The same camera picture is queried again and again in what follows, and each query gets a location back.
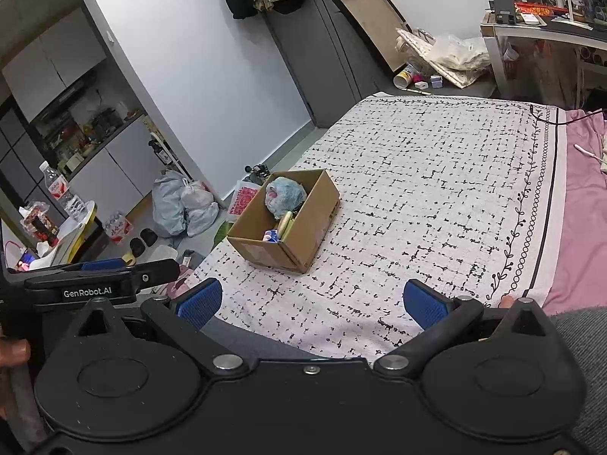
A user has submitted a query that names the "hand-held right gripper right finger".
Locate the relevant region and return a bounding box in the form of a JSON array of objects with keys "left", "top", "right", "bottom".
[{"left": 372, "top": 279, "right": 565, "bottom": 380}]

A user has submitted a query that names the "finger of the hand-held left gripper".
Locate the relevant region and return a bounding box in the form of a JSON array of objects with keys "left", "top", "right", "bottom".
[
  {"left": 128, "top": 258, "right": 182, "bottom": 291},
  {"left": 47, "top": 259, "right": 128, "bottom": 274}
]

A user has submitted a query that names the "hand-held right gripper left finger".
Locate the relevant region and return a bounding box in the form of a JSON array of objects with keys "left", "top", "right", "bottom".
[{"left": 61, "top": 279, "right": 250, "bottom": 380}]

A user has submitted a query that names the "orange green burger plush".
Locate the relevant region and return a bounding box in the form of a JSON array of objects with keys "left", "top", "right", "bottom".
[{"left": 276, "top": 211, "right": 299, "bottom": 242}]

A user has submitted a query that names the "cardboard box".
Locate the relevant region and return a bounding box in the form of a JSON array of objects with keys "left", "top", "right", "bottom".
[{"left": 226, "top": 169, "right": 341, "bottom": 274}]

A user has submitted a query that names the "grey pink plush elephant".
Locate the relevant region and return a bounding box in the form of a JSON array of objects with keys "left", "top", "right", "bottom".
[{"left": 264, "top": 177, "right": 308, "bottom": 221}]

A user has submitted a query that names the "person's left hand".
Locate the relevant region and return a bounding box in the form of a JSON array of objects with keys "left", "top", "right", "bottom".
[{"left": 0, "top": 340, "right": 32, "bottom": 420}]

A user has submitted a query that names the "yellow white stool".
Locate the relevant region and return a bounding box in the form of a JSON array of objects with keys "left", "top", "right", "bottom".
[{"left": 47, "top": 201, "right": 98, "bottom": 266}]

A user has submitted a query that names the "red white bottle pack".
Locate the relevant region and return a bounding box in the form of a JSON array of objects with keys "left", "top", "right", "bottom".
[{"left": 103, "top": 213, "right": 134, "bottom": 243}]

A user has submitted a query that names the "grey plastic bag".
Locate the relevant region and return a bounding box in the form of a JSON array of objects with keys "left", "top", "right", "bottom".
[{"left": 152, "top": 171, "right": 190, "bottom": 237}]

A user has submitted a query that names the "red black snack bag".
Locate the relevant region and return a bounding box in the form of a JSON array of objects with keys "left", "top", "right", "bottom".
[{"left": 21, "top": 201, "right": 60, "bottom": 247}]

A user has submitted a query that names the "white plastic bag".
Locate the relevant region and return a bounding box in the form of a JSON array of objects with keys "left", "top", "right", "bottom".
[{"left": 180, "top": 180, "right": 220, "bottom": 237}]

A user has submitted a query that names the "clear water bottle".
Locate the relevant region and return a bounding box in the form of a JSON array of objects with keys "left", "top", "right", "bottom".
[{"left": 39, "top": 161, "right": 79, "bottom": 221}]

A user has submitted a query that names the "white kitchen cabinet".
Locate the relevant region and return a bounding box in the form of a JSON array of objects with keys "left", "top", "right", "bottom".
[{"left": 0, "top": 7, "right": 167, "bottom": 228}]

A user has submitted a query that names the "red patterned bag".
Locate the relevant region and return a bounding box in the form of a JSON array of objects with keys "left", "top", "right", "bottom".
[{"left": 228, "top": 180, "right": 263, "bottom": 223}]

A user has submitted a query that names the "white black printed blanket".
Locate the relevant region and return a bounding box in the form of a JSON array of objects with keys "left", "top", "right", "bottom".
[{"left": 182, "top": 92, "right": 567, "bottom": 361}]

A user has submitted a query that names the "person's grey trouser leg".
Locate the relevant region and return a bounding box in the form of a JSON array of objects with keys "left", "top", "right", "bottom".
[{"left": 552, "top": 307, "right": 607, "bottom": 455}]

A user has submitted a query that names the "pink bed sheet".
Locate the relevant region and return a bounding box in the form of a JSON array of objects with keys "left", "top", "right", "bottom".
[{"left": 543, "top": 109, "right": 607, "bottom": 316}]

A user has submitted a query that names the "yellow white cylinder can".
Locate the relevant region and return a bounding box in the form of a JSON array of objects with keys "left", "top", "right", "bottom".
[{"left": 393, "top": 69, "right": 423, "bottom": 90}]

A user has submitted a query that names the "cream tote bag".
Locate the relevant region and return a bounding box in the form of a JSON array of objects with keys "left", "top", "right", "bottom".
[{"left": 396, "top": 28, "right": 491, "bottom": 88}]

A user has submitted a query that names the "grey door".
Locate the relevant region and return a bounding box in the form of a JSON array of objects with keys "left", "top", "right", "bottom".
[{"left": 263, "top": 0, "right": 368, "bottom": 129}]

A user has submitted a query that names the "white desk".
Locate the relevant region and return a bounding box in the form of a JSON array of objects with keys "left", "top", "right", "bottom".
[{"left": 480, "top": 21, "right": 607, "bottom": 105}]

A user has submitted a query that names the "black cable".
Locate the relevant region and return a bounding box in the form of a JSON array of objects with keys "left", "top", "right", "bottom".
[{"left": 528, "top": 104, "right": 607, "bottom": 126}]

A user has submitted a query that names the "white cable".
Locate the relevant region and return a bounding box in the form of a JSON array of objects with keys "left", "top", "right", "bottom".
[{"left": 574, "top": 143, "right": 605, "bottom": 164}]

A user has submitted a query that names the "dark picture frame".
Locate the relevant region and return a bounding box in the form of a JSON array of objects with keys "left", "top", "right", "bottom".
[{"left": 330, "top": 0, "right": 413, "bottom": 74}]

